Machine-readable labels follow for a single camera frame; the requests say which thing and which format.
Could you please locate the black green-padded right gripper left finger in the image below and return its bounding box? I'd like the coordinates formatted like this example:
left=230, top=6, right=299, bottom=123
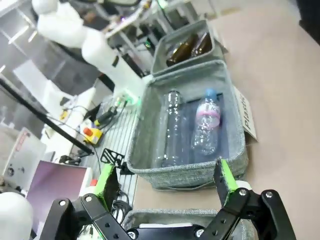
left=46, top=163, right=141, bottom=240

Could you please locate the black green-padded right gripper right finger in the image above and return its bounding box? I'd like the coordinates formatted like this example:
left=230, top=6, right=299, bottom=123
left=197, top=158, right=298, bottom=240

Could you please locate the grey fabric basket labelled Can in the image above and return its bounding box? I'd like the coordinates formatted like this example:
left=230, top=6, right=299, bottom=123
left=121, top=207, right=260, bottom=240

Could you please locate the grey fabric basket labelled Plastic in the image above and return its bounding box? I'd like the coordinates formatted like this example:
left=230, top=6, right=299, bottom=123
left=126, top=59, right=250, bottom=192

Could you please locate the grey fabric basket labelled Bottle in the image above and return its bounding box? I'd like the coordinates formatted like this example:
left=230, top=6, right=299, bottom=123
left=151, top=19, right=226, bottom=76

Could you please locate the laptop with purple screen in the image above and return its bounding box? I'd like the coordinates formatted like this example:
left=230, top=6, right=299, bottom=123
left=25, top=160, right=88, bottom=226

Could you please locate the yellow emergency stop box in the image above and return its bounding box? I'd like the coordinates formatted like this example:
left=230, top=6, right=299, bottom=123
left=82, top=126, right=103, bottom=146

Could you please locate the white equipment box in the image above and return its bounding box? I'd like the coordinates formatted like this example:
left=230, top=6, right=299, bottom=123
left=0, top=126, right=47, bottom=185

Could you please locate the pink-labelled clear plastic bottle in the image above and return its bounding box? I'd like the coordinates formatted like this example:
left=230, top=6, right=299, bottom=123
left=191, top=87, right=223, bottom=156

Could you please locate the white Plastic label sign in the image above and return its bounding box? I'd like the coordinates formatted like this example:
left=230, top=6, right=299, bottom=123
left=232, top=86, right=260, bottom=143

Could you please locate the long black pole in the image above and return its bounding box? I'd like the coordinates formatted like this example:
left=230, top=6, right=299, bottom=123
left=0, top=79, right=94, bottom=154

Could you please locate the large clear plastic bottle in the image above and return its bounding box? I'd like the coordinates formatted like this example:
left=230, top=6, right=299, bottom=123
left=154, top=89, right=186, bottom=168

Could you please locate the brown glass bottle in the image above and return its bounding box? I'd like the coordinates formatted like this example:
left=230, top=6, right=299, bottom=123
left=166, top=33, right=198, bottom=67
left=191, top=32, right=213, bottom=57

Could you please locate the black metal bracket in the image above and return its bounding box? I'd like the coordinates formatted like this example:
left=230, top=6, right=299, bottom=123
left=100, top=148, right=126, bottom=166

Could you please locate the yellow black cable plug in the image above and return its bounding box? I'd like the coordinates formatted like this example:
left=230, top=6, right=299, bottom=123
left=93, top=109, right=118, bottom=127

